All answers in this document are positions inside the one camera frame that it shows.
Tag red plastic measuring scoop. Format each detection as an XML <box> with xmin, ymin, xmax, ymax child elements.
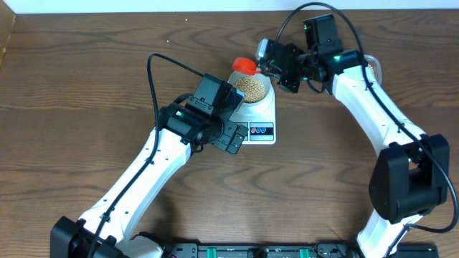
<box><xmin>232</xmin><ymin>57</ymin><xmax>261</xmax><ymax>76</ymax></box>

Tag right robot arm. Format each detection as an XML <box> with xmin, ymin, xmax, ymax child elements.
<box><xmin>257</xmin><ymin>39</ymin><xmax>458</xmax><ymax>257</ymax></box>

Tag white digital kitchen scale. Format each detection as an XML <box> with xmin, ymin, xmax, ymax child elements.
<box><xmin>230</xmin><ymin>84</ymin><xmax>276</xmax><ymax>145</ymax></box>

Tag grey round bowl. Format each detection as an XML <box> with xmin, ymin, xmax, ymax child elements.
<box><xmin>228</xmin><ymin>72</ymin><xmax>270</xmax><ymax>104</ymax></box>

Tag soybeans in bowl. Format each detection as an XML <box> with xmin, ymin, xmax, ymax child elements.
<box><xmin>235</xmin><ymin>77</ymin><xmax>266</xmax><ymax>103</ymax></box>

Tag clear plastic container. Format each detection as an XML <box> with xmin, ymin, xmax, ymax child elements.
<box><xmin>364</xmin><ymin>54</ymin><xmax>382</xmax><ymax>86</ymax></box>

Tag soybeans in container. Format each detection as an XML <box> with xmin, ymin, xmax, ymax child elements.
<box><xmin>368</xmin><ymin>63</ymin><xmax>376</xmax><ymax>78</ymax></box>

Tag cardboard panel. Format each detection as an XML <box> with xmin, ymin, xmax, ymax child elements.
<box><xmin>0</xmin><ymin>0</ymin><xmax>16</xmax><ymax>65</ymax></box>

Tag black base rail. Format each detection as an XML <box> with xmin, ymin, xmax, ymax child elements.
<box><xmin>157</xmin><ymin>242</ymin><xmax>440</xmax><ymax>258</ymax></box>

